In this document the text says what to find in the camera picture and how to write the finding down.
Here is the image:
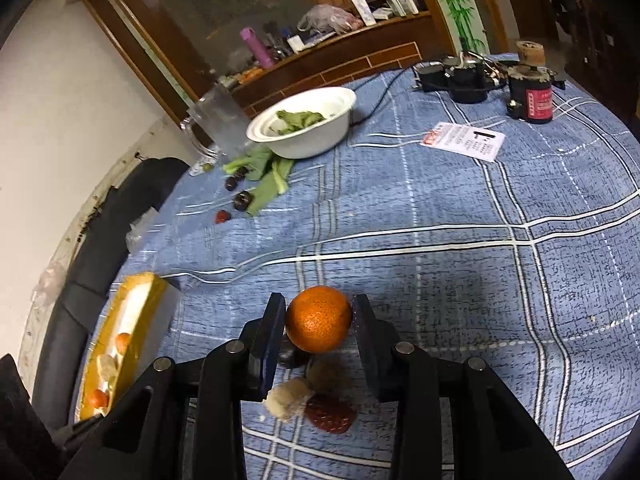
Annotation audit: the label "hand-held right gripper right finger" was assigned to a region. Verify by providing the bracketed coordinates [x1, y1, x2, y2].
[351, 293, 576, 480]

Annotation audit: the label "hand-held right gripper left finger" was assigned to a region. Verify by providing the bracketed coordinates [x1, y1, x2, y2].
[60, 291, 287, 480]

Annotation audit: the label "large orange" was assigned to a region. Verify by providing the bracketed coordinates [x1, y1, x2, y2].
[285, 285, 353, 354]

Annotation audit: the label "yellow foam box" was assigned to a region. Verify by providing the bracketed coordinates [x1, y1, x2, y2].
[74, 273, 171, 423]

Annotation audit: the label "peeled sugarcane chunk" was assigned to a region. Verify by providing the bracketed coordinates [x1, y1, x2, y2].
[97, 354, 121, 383]

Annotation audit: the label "brown longan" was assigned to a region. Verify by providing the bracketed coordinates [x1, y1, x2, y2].
[306, 357, 351, 392]

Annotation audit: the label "red jujube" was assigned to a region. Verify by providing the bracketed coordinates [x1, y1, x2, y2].
[304, 394, 357, 435]

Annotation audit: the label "blue plaid tablecloth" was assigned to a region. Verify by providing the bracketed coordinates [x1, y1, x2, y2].
[70, 52, 640, 480]

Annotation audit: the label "loose leafy greens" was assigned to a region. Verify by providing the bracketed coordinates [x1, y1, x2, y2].
[223, 145, 296, 218]

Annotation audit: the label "black chair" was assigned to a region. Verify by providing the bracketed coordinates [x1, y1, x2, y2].
[31, 157, 190, 431]

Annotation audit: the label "white bowl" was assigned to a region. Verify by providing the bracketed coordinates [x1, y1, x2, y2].
[246, 86, 357, 159]

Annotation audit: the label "leafy greens in bowl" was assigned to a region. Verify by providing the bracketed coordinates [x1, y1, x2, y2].
[274, 109, 326, 136]

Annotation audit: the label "printed paper leaflet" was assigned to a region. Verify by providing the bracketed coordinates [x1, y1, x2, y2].
[419, 121, 506, 163]

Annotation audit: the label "clear glass mug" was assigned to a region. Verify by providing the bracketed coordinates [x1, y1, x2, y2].
[180, 84, 251, 161]

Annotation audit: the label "wooden cabinet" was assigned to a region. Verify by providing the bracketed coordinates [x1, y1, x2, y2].
[70, 0, 501, 126]

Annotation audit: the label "pink bottle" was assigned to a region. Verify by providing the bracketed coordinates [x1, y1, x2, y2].
[239, 28, 276, 70]

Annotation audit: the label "black device with red label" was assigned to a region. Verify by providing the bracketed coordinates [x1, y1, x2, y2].
[506, 67, 555, 125]

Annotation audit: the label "clear plastic bag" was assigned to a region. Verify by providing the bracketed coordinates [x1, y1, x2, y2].
[297, 4, 362, 36]

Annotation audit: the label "wooden spool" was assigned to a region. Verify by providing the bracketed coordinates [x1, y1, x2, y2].
[516, 40, 545, 67]

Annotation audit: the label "tall white carton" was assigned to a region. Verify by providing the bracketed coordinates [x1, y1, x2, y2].
[347, 0, 377, 26]

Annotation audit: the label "black power cable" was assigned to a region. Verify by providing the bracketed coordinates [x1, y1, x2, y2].
[348, 67, 418, 128]

